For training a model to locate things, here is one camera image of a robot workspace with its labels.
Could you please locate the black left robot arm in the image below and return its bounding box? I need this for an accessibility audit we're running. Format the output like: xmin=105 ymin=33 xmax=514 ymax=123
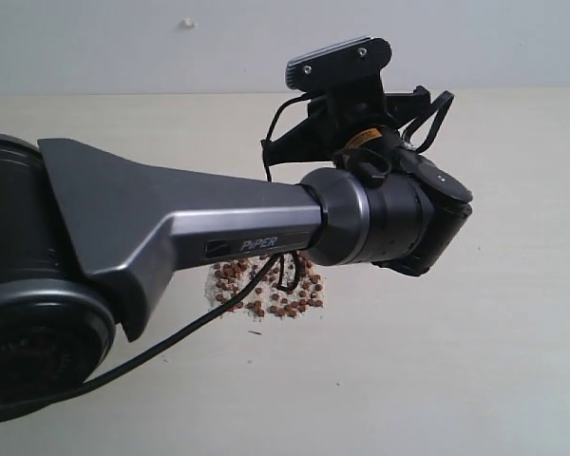
xmin=0 ymin=87 xmax=472 ymax=422

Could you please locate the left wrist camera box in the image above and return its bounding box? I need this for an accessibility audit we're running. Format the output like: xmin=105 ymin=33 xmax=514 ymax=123
xmin=285 ymin=36 xmax=392 ymax=93

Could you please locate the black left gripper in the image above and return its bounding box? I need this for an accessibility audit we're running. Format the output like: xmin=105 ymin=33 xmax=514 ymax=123
xmin=261 ymin=85 xmax=431 ymax=166

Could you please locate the pile of brown pellets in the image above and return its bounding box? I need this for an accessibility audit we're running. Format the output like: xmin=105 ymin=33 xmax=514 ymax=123
xmin=205 ymin=253 xmax=325 ymax=320

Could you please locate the small white wall fixture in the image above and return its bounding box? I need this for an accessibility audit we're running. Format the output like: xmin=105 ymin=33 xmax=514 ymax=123
xmin=181 ymin=18 xmax=197 ymax=29

